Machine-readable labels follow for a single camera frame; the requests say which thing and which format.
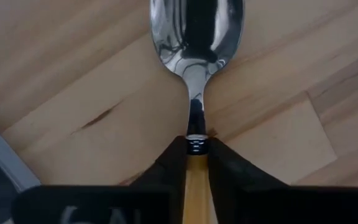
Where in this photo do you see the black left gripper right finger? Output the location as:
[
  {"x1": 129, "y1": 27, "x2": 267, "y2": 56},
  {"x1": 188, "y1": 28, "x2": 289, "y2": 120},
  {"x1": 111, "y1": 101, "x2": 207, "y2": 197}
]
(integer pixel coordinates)
[{"x1": 206, "y1": 137, "x2": 291, "y2": 224}]

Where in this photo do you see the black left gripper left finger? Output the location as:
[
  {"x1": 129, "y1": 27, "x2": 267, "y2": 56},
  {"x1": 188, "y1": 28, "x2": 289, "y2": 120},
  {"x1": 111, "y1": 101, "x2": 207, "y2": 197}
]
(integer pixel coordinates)
[{"x1": 128, "y1": 135, "x2": 189, "y2": 224}]

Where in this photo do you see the metal spoon with yellow handle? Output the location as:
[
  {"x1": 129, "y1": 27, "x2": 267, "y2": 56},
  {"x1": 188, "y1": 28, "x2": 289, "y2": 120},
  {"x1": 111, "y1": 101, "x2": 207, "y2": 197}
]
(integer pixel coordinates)
[{"x1": 149, "y1": 0, "x2": 246, "y2": 224}]

